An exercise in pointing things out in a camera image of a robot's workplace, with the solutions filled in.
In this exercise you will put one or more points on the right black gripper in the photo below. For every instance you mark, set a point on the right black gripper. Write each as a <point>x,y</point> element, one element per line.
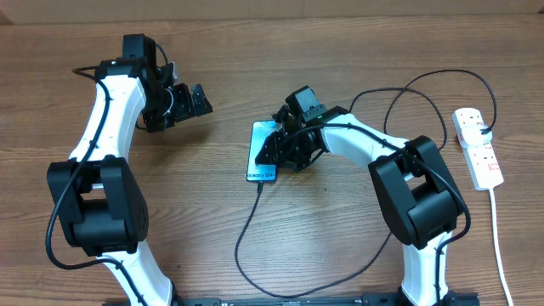
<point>274,144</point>

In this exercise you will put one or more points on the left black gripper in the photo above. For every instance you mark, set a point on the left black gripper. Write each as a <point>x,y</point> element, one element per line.
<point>185,107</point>

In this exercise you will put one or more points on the Samsung Galaxy smartphone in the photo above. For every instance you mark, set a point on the Samsung Galaxy smartphone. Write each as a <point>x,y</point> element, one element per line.
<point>259,167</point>

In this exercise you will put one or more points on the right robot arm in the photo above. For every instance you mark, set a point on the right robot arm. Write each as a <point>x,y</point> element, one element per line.
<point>418,198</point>

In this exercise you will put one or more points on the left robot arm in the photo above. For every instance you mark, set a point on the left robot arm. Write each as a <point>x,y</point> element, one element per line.
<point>100,215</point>

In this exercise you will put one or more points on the white USB charger plug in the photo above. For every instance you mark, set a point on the white USB charger plug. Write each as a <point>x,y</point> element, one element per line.
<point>474,135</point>

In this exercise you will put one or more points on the white power strip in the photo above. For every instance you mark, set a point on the white power strip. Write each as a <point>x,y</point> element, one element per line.
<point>481,160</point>

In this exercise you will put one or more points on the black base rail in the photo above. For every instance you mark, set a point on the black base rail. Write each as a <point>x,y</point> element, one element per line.
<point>367,299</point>

